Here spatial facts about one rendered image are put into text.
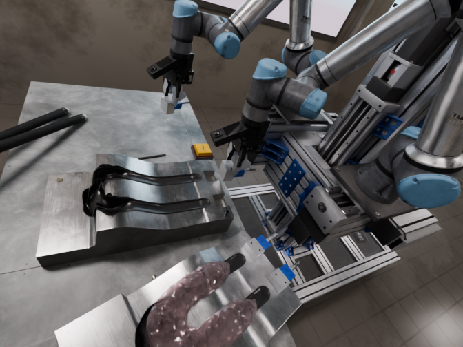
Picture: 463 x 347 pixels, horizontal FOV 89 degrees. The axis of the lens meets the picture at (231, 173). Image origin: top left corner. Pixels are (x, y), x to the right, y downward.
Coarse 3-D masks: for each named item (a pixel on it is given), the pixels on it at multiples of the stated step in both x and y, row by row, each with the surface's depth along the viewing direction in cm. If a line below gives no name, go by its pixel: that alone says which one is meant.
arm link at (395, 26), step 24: (408, 0) 51; (432, 0) 48; (456, 0) 46; (384, 24) 53; (408, 24) 51; (336, 48) 62; (360, 48) 57; (384, 48) 56; (312, 72) 65; (336, 72) 62
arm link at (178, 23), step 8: (176, 0) 74; (184, 0) 74; (176, 8) 74; (184, 8) 73; (192, 8) 73; (176, 16) 75; (184, 16) 74; (192, 16) 75; (200, 16) 77; (176, 24) 76; (184, 24) 76; (192, 24) 77; (200, 24) 78; (176, 32) 78; (184, 32) 77; (192, 32) 79; (184, 40) 79; (192, 40) 82
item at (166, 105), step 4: (164, 96) 97; (168, 96) 98; (164, 100) 95; (168, 100) 96; (164, 104) 96; (168, 104) 95; (180, 104) 100; (164, 108) 97; (168, 108) 96; (172, 108) 98; (176, 108) 100; (180, 108) 101; (168, 112) 98; (172, 112) 99
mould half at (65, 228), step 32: (96, 160) 68; (128, 160) 72; (192, 160) 85; (64, 192) 66; (128, 192) 64; (160, 192) 72; (192, 192) 76; (64, 224) 60; (96, 224) 55; (128, 224) 57; (160, 224) 64; (192, 224) 68; (224, 224) 75; (64, 256) 57; (96, 256) 62
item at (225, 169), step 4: (224, 160) 80; (228, 160) 81; (224, 164) 79; (228, 164) 80; (232, 164) 80; (220, 168) 82; (224, 168) 79; (228, 168) 78; (232, 168) 79; (248, 168) 84; (252, 168) 85; (220, 172) 82; (224, 172) 79; (228, 172) 78; (240, 172) 81; (244, 172) 82; (220, 176) 82; (224, 176) 79; (228, 176) 80; (232, 176) 80; (236, 176) 82; (240, 176) 83; (224, 180) 81; (228, 180) 81
